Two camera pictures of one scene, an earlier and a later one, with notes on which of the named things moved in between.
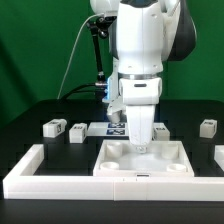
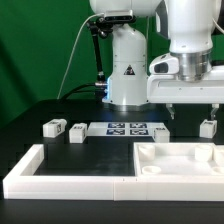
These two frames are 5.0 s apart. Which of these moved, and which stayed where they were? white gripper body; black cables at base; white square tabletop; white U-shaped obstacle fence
Moved: white gripper body; white square tabletop
Stayed: black cables at base; white U-shaped obstacle fence
